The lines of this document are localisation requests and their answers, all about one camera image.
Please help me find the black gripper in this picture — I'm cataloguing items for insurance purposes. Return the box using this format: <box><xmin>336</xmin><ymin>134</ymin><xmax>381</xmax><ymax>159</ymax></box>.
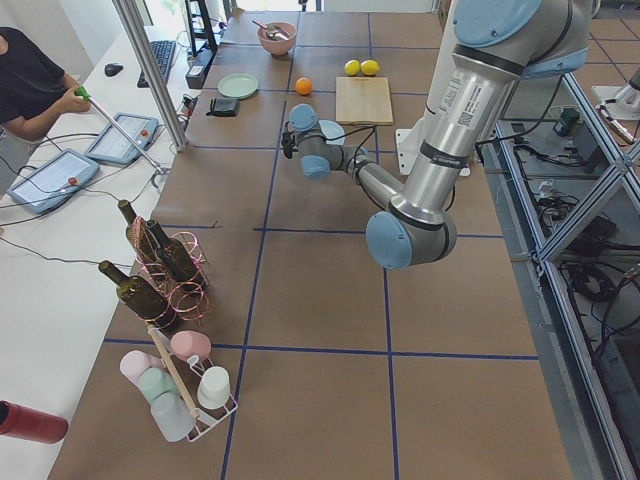
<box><xmin>280</xmin><ymin>121</ymin><xmax>296</xmax><ymax>158</ymax></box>

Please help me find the orange fruit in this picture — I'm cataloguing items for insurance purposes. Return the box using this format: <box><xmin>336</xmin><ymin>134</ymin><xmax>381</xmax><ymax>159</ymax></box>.
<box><xmin>294</xmin><ymin>77</ymin><xmax>314</xmax><ymax>96</ymax></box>

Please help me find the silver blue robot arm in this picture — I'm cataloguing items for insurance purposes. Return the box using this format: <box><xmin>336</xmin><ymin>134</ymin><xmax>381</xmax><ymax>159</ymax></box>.
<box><xmin>288</xmin><ymin>1</ymin><xmax>592</xmax><ymax>269</ymax></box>

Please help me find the light blue plate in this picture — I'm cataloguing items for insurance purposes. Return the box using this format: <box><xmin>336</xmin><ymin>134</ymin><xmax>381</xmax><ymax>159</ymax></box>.
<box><xmin>319</xmin><ymin>119</ymin><xmax>345</xmax><ymax>145</ymax></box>

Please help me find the light green plate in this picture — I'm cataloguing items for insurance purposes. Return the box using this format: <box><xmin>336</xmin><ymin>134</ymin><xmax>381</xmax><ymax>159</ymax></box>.
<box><xmin>217</xmin><ymin>73</ymin><xmax>259</xmax><ymax>99</ymax></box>

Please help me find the black folded cloth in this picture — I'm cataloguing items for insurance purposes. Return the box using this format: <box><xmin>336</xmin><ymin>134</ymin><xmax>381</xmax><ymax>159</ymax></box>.
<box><xmin>207</xmin><ymin>97</ymin><xmax>240</xmax><ymax>117</ymax></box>

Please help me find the wooden cutting board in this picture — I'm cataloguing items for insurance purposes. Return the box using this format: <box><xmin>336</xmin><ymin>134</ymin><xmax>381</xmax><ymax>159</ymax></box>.
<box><xmin>335</xmin><ymin>77</ymin><xmax>394</xmax><ymax>125</ymax></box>

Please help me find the yellow lemon left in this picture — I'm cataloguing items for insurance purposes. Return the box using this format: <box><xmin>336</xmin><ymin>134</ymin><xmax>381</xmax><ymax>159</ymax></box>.
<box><xmin>344</xmin><ymin>59</ymin><xmax>361</xmax><ymax>77</ymax></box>

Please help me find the yellow lemon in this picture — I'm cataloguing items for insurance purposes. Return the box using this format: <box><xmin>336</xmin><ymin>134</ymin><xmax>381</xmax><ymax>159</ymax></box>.
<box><xmin>344</xmin><ymin>59</ymin><xmax>361</xmax><ymax>77</ymax></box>
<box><xmin>360</xmin><ymin>59</ymin><xmax>380</xmax><ymax>76</ymax></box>

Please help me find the pink bowl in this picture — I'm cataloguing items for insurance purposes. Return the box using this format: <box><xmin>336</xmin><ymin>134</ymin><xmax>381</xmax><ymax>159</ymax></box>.
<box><xmin>257</xmin><ymin>22</ymin><xmax>297</xmax><ymax>56</ymax></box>

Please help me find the metal spoon in bowl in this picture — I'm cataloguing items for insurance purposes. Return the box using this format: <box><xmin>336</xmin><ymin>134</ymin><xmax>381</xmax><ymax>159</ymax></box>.
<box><xmin>252</xmin><ymin>19</ymin><xmax>291</xmax><ymax>41</ymax></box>

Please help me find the yellow lemon right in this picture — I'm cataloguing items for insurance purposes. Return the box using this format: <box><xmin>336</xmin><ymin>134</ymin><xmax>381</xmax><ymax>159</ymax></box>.
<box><xmin>360</xmin><ymin>59</ymin><xmax>380</xmax><ymax>76</ymax></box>

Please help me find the black power box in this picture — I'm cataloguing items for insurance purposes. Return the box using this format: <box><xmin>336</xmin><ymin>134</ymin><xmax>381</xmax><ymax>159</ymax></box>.
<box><xmin>185</xmin><ymin>48</ymin><xmax>214</xmax><ymax>90</ymax></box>

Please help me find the black keyboard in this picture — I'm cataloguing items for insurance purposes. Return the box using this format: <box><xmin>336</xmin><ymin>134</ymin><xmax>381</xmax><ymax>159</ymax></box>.
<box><xmin>149</xmin><ymin>40</ymin><xmax>177</xmax><ymax>83</ymax></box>

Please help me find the dark glass bottle middle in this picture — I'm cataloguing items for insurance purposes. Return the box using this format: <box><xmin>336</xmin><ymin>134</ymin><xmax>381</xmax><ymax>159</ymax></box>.
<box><xmin>146</xmin><ymin>219</ymin><xmax>206</xmax><ymax>290</ymax></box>

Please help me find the dark glass bottle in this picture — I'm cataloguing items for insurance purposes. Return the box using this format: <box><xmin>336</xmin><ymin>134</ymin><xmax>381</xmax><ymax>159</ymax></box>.
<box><xmin>117</xmin><ymin>199</ymin><xmax>157</xmax><ymax>264</ymax></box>
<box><xmin>146</xmin><ymin>219</ymin><xmax>206</xmax><ymax>290</ymax></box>
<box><xmin>98</xmin><ymin>260</ymin><xmax>182</xmax><ymax>335</ymax></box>

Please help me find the dark glass bottle back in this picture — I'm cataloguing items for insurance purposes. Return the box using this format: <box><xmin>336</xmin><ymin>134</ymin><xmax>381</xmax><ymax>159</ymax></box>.
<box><xmin>117</xmin><ymin>199</ymin><xmax>157</xmax><ymax>264</ymax></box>

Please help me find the far teach pendant tablet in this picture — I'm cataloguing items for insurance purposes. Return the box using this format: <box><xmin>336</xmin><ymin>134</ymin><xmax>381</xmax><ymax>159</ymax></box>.
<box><xmin>85</xmin><ymin>112</ymin><xmax>159</xmax><ymax>165</ymax></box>

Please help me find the teach pendant tablet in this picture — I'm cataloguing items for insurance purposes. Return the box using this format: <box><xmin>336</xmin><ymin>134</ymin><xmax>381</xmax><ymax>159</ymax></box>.
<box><xmin>7</xmin><ymin>149</ymin><xmax>100</xmax><ymax>214</ymax></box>
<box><xmin>85</xmin><ymin>112</ymin><xmax>159</xmax><ymax>165</ymax></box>

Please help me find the black computer mouse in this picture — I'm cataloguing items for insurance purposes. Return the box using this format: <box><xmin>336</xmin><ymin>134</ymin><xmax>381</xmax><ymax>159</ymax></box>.
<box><xmin>104</xmin><ymin>62</ymin><xmax>124</xmax><ymax>78</ymax></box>

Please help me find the dark glass bottle front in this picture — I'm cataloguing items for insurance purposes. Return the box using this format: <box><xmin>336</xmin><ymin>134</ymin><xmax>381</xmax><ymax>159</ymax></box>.
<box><xmin>98</xmin><ymin>260</ymin><xmax>182</xmax><ymax>335</ymax></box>

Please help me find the pink cup upper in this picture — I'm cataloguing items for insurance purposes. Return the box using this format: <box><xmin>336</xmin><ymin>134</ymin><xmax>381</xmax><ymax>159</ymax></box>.
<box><xmin>170</xmin><ymin>330</ymin><xmax>212</xmax><ymax>361</ymax></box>

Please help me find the near teach pendant tablet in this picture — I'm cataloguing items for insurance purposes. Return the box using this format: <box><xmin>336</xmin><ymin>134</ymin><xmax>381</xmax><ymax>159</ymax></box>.
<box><xmin>7</xmin><ymin>149</ymin><xmax>100</xmax><ymax>214</ymax></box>

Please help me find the white cup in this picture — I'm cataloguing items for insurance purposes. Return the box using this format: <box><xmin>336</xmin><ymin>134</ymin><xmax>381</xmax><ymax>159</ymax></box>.
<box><xmin>197</xmin><ymin>366</ymin><xmax>230</xmax><ymax>410</ymax></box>

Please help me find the person in black shirt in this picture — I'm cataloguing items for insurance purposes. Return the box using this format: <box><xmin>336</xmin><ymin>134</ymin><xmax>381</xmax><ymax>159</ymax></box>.
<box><xmin>1</xmin><ymin>27</ymin><xmax>91</xmax><ymax>142</ymax></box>

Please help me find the pale pink cup left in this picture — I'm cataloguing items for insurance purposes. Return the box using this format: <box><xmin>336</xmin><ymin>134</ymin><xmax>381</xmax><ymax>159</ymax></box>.
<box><xmin>119</xmin><ymin>350</ymin><xmax>164</xmax><ymax>386</ymax></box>

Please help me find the mint green cup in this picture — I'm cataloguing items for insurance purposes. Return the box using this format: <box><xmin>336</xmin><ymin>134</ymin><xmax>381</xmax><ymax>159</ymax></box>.
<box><xmin>136</xmin><ymin>367</ymin><xmax>179</xmax><ymax>404</ymax></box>

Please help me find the green black device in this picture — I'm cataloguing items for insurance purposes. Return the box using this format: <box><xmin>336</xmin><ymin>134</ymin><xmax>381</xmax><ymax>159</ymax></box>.
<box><xmin>553</xmin><ymin>107</ymin><xmax>580</xmax><ymax>137</ymax></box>

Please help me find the light grey cup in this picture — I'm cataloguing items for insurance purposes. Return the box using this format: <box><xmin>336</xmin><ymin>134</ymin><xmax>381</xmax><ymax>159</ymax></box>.
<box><xmin>150</xmin><ymin>392</ymin><xmax>195</xmax><ymax>442</ymax></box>

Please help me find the red cylinder bottle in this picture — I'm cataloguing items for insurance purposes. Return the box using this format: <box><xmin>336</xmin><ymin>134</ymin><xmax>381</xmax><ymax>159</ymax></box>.
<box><xmin>1</xmin><ymin>400</ymin><xmax>68</xmax><ymax>444</ymax></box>

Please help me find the aluminium frame post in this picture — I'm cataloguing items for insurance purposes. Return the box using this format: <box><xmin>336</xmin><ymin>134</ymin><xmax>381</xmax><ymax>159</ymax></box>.
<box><xmin>112</xmin><ymin>0</ymin><xmax>187</xmax><ymax>152</ymax></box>

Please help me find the copper wire bottle rack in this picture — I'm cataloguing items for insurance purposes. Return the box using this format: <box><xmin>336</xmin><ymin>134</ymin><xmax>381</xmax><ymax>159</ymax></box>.
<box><xmin>136</xmin><ymin>228</ymin><xmax>211</xmax><ymax>325</ymax></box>

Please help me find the green handled reacher stick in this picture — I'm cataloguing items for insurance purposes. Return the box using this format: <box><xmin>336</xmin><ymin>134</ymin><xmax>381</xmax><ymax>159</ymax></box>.
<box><xmin>74</xmin><ymin>86</ymin><xmax>169</xmax><ymax>189</ymax></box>

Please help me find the white wire cup rack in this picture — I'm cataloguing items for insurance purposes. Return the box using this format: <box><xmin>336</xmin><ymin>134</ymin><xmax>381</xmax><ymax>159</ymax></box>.
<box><xmin>148</xmin><ymin>327</ymin><xmax>238</xmax><ymax>443</ymax></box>

